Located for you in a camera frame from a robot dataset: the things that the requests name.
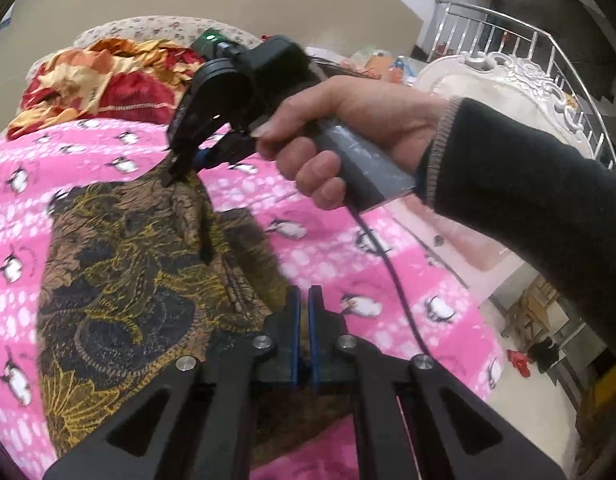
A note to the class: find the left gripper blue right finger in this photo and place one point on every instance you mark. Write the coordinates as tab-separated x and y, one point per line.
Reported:
413	418

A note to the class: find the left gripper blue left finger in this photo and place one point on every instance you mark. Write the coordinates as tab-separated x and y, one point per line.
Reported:
193	421

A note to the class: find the dark floral patterned garment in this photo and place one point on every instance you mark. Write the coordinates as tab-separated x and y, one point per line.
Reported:
139	274

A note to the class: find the dark sleeved right forearm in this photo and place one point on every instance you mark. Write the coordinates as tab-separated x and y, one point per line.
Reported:
535	195

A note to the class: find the person's right hand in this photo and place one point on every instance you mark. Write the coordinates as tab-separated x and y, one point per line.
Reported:
401	121

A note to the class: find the red orange floral quilt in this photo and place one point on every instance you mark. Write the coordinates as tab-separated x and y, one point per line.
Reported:
114	78

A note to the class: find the pink penguin blanket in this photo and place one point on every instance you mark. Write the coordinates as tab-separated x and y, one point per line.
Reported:
389	289

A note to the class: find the metal stair railing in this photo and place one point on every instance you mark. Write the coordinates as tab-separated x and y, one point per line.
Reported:
493	45

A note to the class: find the white upholstered chair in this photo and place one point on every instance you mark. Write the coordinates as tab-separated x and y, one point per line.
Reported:
480	263

